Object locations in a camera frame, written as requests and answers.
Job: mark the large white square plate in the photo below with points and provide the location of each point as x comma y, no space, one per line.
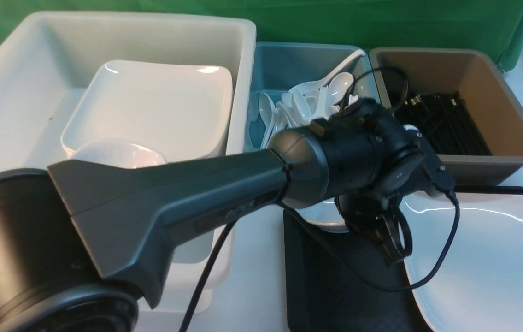
479,287

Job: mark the small white bowl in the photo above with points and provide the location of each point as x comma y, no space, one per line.
325,216

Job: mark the green cloth backdrop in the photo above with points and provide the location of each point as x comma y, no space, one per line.
493,27

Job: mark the brown plastic bin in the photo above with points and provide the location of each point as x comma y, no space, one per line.
490,102

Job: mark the stack of small white bowls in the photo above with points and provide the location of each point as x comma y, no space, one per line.
119,153

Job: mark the black serving tray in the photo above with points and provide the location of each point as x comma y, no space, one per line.
325,296

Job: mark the pile of white spoons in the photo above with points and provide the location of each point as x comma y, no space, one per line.
307,101

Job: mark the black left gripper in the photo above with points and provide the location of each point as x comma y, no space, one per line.
376,213

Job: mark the stack of white plates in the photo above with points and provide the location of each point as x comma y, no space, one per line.
181,111

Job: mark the pile of black chopsticks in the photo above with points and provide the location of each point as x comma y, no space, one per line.
445,122

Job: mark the blue plastic bin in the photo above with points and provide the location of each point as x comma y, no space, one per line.
278,67

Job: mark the large white plastic tub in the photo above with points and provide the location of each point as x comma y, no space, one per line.
49,60

